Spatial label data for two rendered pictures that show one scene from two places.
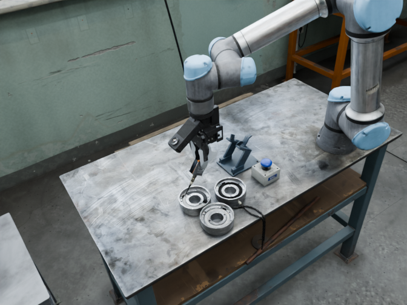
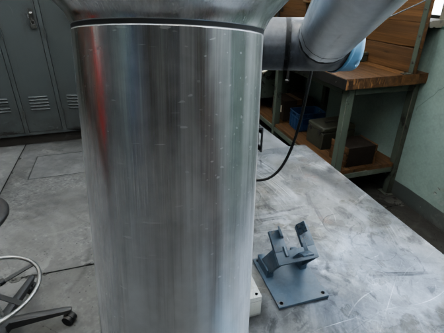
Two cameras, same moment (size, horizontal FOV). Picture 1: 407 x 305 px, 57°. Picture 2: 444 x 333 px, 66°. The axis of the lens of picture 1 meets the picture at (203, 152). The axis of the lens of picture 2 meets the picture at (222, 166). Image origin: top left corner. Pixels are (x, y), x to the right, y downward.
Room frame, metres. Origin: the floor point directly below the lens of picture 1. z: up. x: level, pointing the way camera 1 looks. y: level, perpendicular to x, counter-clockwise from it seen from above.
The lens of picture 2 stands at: (1.05, -0.63, 1.30)
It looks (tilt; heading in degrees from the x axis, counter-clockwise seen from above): 28 degrees down; 105
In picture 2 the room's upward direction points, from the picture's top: straight up
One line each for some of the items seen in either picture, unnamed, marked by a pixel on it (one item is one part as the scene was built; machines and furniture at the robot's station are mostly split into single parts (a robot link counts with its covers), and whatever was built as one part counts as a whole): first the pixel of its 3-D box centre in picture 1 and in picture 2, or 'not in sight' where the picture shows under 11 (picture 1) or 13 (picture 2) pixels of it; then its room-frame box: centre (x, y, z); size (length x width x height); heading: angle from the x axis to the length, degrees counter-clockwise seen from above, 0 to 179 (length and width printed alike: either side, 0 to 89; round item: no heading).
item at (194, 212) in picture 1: (194, 201); not in sight; (0.85, 0.04, 0.82); 0.10 x 0.10 x 0.04
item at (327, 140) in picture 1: (338, 132); not in sight; (1.13, -0.52, 0.85); 0.15 x 0.15 x 0.10
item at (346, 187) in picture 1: (236, 223); not in sight; (1.11, -0.12, 0.40); 1.17 x 0.59 x 0.80; 121
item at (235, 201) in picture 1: (230, 192); not in sight; (0.88, -0.08, 0.82); 0.10 x 0.10 x 0.04
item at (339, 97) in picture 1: (344, 106); not in sight; (1.12, -0.52, 0.97); 0.13 x 0.12 x 0.14; 9
